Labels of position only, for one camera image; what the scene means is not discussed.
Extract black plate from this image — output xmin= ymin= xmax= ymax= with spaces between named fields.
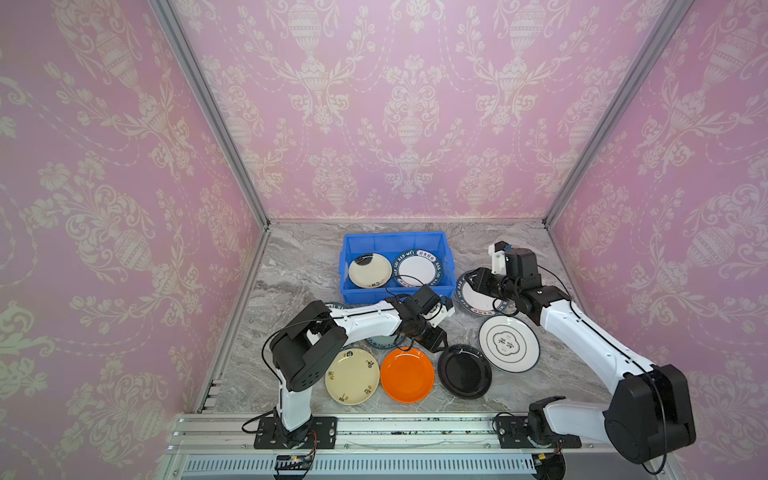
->
xmin=438 ymin=344 xmax=493 ymax=400

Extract white plate quatrefoil emblem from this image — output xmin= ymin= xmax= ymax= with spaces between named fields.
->
xmin=478 ymin=316 xmax=541 ymax=373

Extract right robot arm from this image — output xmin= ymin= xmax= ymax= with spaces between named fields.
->
xmin=467 ymin=241 xmax=697 ymax=464

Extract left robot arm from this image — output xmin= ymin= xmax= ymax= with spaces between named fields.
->
xmin=262 ymin=286 xmax=454 ymax=434

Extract blue plastic bin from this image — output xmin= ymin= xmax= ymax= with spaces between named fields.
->
xmin=338 ymin=231 xmax=457 ymax=305

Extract teal patterned plate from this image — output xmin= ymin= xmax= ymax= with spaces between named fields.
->
xmin=366 ymin=334 xmax=406 ymax=350

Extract orange plate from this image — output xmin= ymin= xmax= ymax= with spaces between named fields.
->
xmin=380 ymin=348 xmax=435 ymax=404

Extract cream floral plate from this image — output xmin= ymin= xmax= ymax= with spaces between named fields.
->
xmin=324 ymin=348 xmax=380 ymax=406

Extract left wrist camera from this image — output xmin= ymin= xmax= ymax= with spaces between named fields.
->
xmin=426 ymin=296 xmax=455 ymax=327

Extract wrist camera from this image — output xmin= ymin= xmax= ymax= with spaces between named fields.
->
xmin=426 ymin=296 xmax=455 ymax=327
xmin=488 ymin=241 xmax=510 ymax=276

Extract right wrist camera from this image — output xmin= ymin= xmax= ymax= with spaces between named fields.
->
xmin=488 ymin=241 xmax=510 ymax=276

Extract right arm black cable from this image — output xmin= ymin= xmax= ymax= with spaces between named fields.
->
xmin=536 ymin=263 xmax=668 ymax=476

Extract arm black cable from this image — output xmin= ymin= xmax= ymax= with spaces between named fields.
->
xmin=536 ymin=263 xmax=668 ymax=476
xmin=260 ymin=317 xmax=313 ymax=385

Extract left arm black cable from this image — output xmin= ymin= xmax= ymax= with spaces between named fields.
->
xmin=260 ymin=317 xmax=313 ymax=385

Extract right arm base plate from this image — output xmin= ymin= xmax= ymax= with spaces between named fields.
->
xmin=491 ymin=412 xmax=582 ymax=449

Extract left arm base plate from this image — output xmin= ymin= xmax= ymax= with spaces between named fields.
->
xmin=253 ymin=416 xmax=338 ymax=450

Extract aluminium front rail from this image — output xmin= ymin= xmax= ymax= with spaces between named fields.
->
xmin=156 ymin=412 xmax=684 ymax=479

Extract right aluminium corner post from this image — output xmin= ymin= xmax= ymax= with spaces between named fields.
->
xmin=542 ymin=0 xmax=694 ymax=232

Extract aluminium corner post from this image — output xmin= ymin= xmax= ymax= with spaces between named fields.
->
xmin=542 ymin=0 xmax=694 ymax=232
xmin=149 ymin=0 xmax=270 ymax=231

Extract left aluminium corner post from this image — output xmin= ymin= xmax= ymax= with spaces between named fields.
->
xmin=149 ymin=0 xmax=270 ymax=231

